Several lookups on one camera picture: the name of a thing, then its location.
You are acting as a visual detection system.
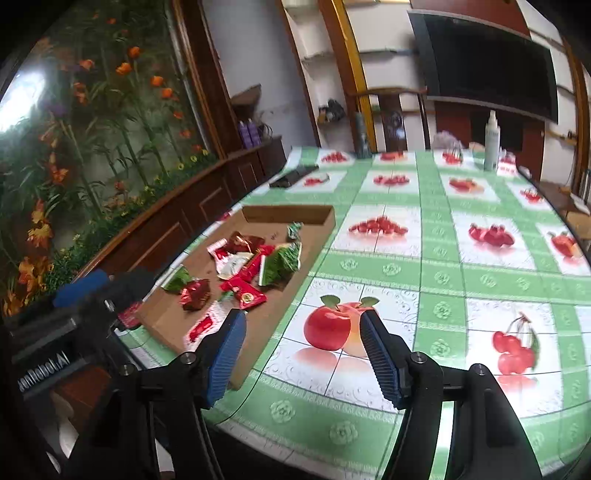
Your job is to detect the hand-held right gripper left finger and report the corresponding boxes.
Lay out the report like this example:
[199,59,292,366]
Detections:
[62,308,247,480]

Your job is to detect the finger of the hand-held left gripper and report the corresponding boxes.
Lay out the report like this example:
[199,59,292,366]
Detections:
[53,270,112,308]
[104,268,158,305]

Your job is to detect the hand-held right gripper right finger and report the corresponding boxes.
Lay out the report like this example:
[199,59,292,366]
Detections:
[359,308,543,480]

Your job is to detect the red white snack packet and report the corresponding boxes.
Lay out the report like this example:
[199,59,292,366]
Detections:
[117,300,144,329]
[185,307,229,349]
[206,239,232,261]

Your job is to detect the red snack packet gold circle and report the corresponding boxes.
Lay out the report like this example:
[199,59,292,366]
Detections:
[221,279,269,310]

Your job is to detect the dark red foil snack packet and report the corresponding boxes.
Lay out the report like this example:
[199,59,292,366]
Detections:
[179,279,212,311]
[228,231,265,254]

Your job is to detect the clear green-edged snack packet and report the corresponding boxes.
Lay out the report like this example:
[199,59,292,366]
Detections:
[216,253,254,280]

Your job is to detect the long red snack packet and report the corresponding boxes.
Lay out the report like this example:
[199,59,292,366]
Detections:
[221,244,277,291]

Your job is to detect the large green snack packet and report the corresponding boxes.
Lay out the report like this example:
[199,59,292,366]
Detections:
[259,242,303,287]

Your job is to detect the shallow cardboard tray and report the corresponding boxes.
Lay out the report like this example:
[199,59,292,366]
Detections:
[139,204,335,391]

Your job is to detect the green fruit print tablecloth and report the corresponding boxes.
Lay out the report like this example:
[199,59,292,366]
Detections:
[115,145,591,480]

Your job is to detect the dark green thermos bottle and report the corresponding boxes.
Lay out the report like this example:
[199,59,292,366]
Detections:
[353,112,371,159]

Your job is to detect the clear plastic bag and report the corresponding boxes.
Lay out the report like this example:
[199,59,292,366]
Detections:
[431,130,462,151]

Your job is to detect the white spray bottle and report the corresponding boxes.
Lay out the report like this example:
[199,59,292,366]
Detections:
[482,110,502,172]

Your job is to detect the wooden chair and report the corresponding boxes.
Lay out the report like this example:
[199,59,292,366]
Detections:
[346,87,430,153]

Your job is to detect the black bag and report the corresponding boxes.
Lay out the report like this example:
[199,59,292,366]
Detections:
[318,98,347,124]

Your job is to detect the black flat television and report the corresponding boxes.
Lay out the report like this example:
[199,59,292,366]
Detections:
[409,11,559,124]

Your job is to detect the flower bamboo wall mural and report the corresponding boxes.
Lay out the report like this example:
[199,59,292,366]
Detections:
[0,0,218,319]

